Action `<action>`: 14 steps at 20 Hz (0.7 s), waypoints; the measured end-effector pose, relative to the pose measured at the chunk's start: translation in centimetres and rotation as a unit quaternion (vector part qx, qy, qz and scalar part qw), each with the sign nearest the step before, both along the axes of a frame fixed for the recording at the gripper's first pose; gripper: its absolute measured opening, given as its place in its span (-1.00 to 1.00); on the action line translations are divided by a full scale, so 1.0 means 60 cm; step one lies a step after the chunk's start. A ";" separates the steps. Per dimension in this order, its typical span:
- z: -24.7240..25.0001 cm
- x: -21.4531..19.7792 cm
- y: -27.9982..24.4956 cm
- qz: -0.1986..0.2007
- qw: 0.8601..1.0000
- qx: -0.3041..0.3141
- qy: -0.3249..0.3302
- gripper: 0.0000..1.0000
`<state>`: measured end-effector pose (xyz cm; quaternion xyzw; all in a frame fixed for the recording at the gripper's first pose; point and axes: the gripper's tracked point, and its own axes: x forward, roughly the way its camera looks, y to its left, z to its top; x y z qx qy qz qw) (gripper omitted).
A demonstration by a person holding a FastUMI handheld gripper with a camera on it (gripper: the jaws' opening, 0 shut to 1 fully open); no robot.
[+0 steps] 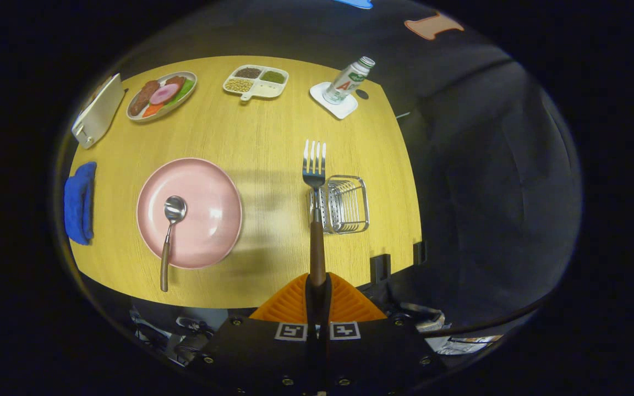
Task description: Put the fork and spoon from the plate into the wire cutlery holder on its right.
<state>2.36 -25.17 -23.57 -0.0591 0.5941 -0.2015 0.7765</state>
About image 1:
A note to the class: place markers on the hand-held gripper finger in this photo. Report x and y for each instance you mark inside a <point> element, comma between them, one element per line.
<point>311,308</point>
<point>323,308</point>

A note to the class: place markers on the large black table clamp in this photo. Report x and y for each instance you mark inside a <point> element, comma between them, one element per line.
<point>380,268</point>

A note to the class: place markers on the pile of mixed clutter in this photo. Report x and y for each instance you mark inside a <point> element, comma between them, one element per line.
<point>432,324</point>

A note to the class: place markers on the small black table clamp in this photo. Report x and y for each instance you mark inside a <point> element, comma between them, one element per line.
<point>419,253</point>

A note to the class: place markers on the pink round plate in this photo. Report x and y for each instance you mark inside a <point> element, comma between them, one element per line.
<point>212,209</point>

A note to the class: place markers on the white square coaster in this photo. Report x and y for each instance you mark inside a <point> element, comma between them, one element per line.
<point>344,110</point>

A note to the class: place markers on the dark round table grommet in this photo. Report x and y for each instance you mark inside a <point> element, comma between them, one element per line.
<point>362,94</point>

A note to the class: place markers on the white divided bean tray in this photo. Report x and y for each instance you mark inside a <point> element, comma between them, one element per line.
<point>264,89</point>

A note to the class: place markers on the white bottle with green cap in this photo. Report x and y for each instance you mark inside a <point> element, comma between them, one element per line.
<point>344,82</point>

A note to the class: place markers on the grey oval food plate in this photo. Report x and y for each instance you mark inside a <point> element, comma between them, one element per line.
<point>182,107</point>

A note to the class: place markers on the green lettuce leaf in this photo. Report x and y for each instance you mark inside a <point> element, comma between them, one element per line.
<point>186,89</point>

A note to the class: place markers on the orange carrot slice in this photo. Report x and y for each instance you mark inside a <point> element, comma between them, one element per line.
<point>152,110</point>

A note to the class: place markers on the blue towel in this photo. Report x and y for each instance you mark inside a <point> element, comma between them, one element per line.
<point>79,203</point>

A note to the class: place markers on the pink ham slice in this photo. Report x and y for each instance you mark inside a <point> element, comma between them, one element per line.
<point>164,93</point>

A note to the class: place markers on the small brown meat patty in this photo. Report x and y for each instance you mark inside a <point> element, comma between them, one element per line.
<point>175,81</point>

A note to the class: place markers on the long brown meat patty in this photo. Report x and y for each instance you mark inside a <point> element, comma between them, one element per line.
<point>143,98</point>

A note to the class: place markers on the white toaster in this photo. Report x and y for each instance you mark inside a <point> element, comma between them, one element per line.
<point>99,113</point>

